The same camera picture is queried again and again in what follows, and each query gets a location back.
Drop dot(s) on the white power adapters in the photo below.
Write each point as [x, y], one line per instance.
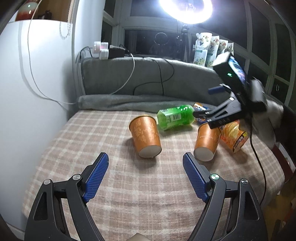
[102, 49]

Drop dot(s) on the orange paper cup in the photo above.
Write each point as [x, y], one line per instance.
[145, 136]
[206, 143]

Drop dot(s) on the black camera box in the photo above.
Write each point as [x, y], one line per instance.
[231, 73]

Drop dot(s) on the green drink can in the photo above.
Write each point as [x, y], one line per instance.
[177, 116]

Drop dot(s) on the black tripod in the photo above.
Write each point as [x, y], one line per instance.
[183, 40]

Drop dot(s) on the orange paper cup right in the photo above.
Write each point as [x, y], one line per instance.
[206, 143]

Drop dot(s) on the bright ring light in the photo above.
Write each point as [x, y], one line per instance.
[188, 12]

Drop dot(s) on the orange paper cup left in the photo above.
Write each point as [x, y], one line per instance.
[145, 136]

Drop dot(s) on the black power adapter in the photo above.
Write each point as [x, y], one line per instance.
[116, 52]

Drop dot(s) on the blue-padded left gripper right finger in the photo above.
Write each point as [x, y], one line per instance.
[245, 219]

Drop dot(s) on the red white vase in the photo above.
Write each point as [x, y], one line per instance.
[26, 10]

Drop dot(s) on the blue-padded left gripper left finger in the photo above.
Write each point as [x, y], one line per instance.
[47, 221]

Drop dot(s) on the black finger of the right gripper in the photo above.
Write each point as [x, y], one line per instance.
[208, 113]

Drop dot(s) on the white pouch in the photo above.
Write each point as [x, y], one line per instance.
[230, 48]
[201, 48]
[222, 46]
[212, 51]

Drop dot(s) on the crumpled packet near camera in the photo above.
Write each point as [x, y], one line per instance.
[138, 237]

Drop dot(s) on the plaid beige bed cover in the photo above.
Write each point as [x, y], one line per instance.
[153, 197]

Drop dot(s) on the orange chip canister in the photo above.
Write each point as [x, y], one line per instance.
[233, 136]

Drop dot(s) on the dark glass bottle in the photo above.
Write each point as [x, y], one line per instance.
[47, 15]

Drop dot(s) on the blue orange drink can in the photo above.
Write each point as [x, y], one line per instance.
[199, 106]

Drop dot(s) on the grey cushion backrest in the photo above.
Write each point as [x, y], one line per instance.
[151, 76]

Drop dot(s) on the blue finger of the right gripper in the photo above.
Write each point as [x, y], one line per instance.
[216, 89]

